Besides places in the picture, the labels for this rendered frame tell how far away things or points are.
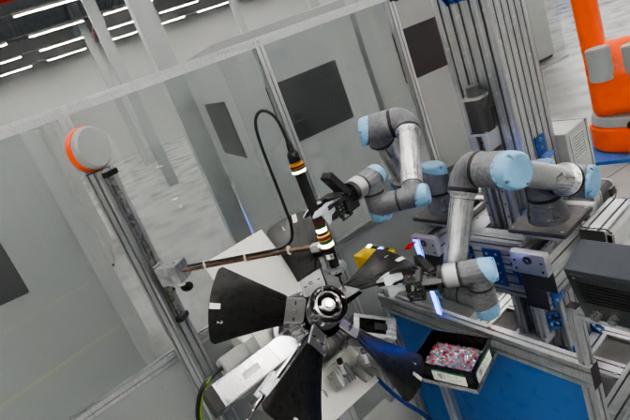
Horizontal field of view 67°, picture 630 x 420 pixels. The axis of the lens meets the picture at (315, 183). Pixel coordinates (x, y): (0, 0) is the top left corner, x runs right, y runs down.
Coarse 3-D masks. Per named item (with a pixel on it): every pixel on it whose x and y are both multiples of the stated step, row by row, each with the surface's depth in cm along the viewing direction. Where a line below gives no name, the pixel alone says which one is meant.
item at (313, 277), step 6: (318, 270) 154; (312, 276) 155; (318, 276) 153; (300, 282) 157; (306, 282) 156; (318, 282) 153; (324, 282) 151; (306, 288) 155; (312, 288) 153; (306, 294) 154
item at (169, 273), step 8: (160, 264) 176; (168, 264) 173; (176, 264) 170; (184, 264) 174; (160, 272) 171; (168, 272) 170; (176, 272) 170; (184, 272) 173; (160, 280) 173; (168, 280) 172; (176, 280) 171; (184, 280) 172
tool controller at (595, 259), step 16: (576, 256) 121; (592, 256) 118; (608, 256) 116; (624, 256) 113; (576, 272) 118; (592, 272) 115; (608, 272) 112; (624, 272) 110; (576, 288) 122; (592, 288) 117; (608, 288) 113; (624, 288) 110; (592, 304) 121; (608, 304) 117; (624, 304) 113; (592, 320) 122; (608, 320) 119; (624, 320) 117
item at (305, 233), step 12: (300, 216) 166; (276, 228) 167; (288, 228) 166; (300, 228) 164; (312, 228) 162; (276, 240) 166; (288, 240) 164; (300, 240) 161; (312, 240) 159; (300, 252) 160; (288, 264) 161; (300, 264) 158; (312, 264) 156; (300, 276) 157
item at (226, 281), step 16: (224, 272) 144; (224, 288) 143; (240, 288) 144; (256, 288) 144; (224, 304) 143; (240, 304) 144; (256, 304) 144; (272, 304) 145; (208, 320) 142; (240, 320) 144; (256, 320) 145; (272, 320) 147; (224, 336) 143; (240, 336) 145
